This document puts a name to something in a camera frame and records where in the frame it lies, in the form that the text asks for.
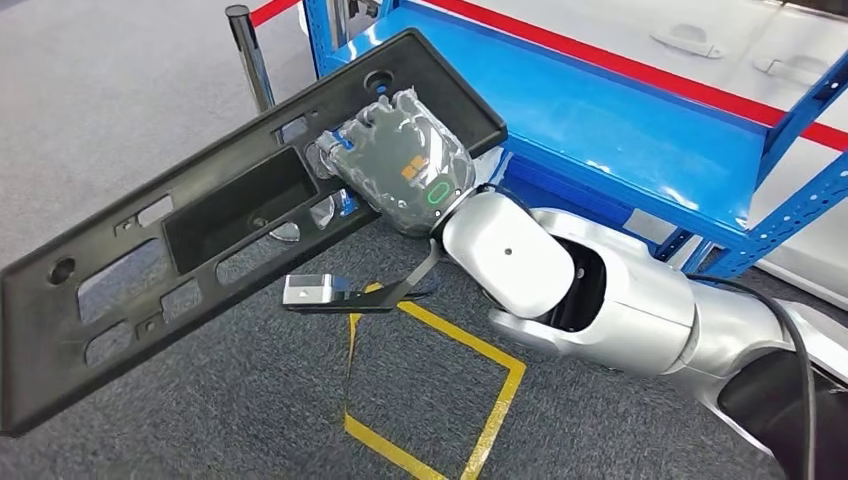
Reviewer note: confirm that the black plastic plate holder part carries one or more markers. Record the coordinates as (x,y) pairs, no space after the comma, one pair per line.
(26,344)

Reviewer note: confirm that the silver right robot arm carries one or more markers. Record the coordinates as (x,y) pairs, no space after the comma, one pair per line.
(629,318)

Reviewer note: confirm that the red barrier belt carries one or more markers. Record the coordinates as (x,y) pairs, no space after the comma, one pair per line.
(272,10)
(662,81)

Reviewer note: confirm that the chrome stanchion post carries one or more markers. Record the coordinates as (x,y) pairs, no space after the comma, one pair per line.
(248,60)

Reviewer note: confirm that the white car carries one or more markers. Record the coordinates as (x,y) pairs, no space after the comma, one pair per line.
(596,20)

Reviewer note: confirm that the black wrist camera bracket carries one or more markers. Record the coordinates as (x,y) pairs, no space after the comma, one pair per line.
(371,301)

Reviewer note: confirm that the blue metal shelf rack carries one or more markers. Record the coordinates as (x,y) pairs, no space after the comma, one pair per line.
(596,112)

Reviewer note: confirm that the yellow floor tape square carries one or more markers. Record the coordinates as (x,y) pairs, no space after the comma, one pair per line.
(464,336)

